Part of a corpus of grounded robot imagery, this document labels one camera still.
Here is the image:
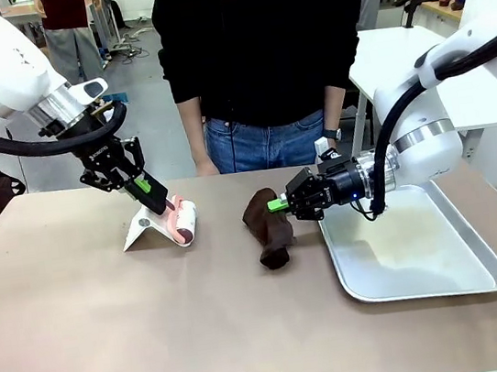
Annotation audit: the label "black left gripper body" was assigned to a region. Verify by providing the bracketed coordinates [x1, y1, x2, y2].
[66, 127, 131, 183]

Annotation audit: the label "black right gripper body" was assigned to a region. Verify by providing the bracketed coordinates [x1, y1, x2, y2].
[301, 155, 374, 218]

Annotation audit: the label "dark brown cloth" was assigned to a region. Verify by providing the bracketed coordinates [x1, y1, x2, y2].
[238, 183, 301, 274]

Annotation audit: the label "small white handheld device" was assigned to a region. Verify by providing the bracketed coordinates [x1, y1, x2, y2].
[314, 135, 344, 162]

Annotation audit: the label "pink lint roller black handle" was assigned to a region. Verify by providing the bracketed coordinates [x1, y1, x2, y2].
[127, 164, 203, 251]

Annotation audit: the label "person's right forearm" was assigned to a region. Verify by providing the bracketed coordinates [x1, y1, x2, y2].
[175, 97, 212, 166]

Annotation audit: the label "person's left forearm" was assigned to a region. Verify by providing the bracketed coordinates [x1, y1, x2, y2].
[317, 82, 351, 133]

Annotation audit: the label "person's left hand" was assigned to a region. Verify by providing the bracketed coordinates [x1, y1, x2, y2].
[321, 137, 344, 155]

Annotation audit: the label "person's right hand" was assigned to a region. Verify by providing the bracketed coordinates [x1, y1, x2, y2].
[193, 154, 221, 179]

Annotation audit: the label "person's blue jeans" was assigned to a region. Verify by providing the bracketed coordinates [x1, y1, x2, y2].
[201, 100, 335, 179]

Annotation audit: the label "black wrist watch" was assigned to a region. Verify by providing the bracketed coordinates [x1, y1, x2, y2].
[323, 125, 345, 144]

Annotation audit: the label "white lint roller stand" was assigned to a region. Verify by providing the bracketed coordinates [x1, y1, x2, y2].
[116, 200, 193, 257]

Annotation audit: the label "bystander in grey trousers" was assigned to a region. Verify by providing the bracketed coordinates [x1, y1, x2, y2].
[29, 0, 114, 89]

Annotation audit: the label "silver metal tray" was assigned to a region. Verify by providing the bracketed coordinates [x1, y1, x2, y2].
[315, 171, 497, 315]

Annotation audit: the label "person's black sweater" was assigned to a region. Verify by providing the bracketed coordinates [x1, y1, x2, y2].
[149, 0, 381, 141]

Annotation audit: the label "tan topped background table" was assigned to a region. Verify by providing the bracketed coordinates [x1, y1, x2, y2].
[0, 0, 46, 27]

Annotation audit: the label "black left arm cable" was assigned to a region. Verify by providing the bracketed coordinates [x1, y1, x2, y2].
[0, 90, 133, 162]

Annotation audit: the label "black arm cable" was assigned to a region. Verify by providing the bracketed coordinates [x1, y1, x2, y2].
[0, 90, 133, 162]
[330, 24, 497, 224]

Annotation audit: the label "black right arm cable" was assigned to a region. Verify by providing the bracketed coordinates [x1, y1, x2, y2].
[330, 24, 497, 224]

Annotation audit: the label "tangled floor cables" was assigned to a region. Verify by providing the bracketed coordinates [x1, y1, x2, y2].
[113, 27, 154, 67]

